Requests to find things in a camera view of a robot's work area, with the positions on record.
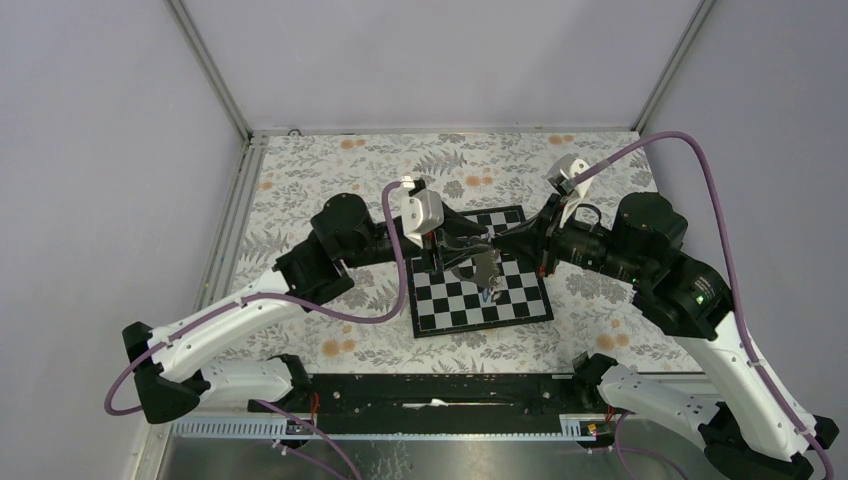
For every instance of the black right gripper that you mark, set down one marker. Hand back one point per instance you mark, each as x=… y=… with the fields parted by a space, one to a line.
x=538 y=239

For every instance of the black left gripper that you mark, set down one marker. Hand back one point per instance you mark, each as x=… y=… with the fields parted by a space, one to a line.
x=455 y=226

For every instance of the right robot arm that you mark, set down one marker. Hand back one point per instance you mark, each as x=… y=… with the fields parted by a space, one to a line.
x=745 y=433

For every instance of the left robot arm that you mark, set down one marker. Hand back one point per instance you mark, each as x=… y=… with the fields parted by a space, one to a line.
x=175 y=368

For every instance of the black white chessboard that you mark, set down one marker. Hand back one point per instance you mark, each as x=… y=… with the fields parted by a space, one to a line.
x=449 y=302

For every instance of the floral table cloth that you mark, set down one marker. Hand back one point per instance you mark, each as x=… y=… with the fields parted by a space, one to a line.
x=591 y=313

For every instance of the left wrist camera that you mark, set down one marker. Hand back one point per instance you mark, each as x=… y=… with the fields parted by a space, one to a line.
x=422 y=210

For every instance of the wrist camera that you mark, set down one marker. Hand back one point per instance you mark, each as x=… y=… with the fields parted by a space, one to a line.
x=562 y=176
x=422 y=210

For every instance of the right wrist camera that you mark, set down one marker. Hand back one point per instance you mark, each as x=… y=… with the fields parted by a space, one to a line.
x=562 y=176

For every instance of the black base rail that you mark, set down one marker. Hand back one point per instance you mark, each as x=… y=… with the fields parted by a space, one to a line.
x=444 y=404

